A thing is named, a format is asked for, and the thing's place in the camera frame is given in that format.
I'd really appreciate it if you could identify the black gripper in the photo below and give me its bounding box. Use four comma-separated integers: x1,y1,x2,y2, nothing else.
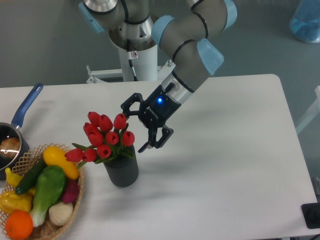
120,85,181,153

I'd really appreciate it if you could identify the red tulip bouquet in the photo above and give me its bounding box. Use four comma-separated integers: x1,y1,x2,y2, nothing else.
64,111,135,168

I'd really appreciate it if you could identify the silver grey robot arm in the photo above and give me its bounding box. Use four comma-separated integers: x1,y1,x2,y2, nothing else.
79,0,237,149

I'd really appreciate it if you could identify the dark grey ribbed vase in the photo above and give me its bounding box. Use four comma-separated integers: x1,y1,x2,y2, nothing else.
103,145,139,188

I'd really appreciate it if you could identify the yellow squash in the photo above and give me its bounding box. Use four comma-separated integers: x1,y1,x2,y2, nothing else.
43,145,80,180

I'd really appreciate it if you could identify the purple red onion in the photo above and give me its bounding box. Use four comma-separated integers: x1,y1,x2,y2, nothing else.
61,180,80,204

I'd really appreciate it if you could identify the green bok choy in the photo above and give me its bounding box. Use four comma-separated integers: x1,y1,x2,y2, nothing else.
29,165,66,228

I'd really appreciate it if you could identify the white garlic bulb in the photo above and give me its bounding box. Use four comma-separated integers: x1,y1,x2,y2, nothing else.
48,202,73,226

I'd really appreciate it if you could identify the woven wicker basket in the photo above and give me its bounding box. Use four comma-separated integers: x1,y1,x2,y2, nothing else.
0,142,85,240

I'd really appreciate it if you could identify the green cucumber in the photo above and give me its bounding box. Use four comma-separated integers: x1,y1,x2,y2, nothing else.
15,157,47,195

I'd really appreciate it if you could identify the brown bread roll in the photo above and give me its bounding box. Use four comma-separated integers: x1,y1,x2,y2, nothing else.
0,137,20,160

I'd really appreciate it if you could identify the yellow banana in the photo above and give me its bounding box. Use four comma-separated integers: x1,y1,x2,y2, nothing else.
3,167,36,197

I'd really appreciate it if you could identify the yellow bell pepper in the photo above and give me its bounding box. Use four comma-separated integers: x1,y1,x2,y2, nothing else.
0,190,33,215

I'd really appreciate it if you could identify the orange fruit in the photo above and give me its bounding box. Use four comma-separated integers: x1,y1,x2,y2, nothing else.
5,210,33,240

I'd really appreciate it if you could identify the blue translucent container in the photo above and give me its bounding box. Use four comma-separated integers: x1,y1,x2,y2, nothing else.
289,0,320,43

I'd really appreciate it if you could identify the black device at edge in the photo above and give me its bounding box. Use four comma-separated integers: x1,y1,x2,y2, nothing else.
301,202,320,229

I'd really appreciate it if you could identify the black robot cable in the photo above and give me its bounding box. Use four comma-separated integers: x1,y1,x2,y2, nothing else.
126,41,139,82

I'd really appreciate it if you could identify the blue handled saucepan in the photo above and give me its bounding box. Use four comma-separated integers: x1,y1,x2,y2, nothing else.
0,83,44,181

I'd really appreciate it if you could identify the white frame at right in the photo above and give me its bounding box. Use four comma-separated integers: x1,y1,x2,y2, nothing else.
295,86,320,135

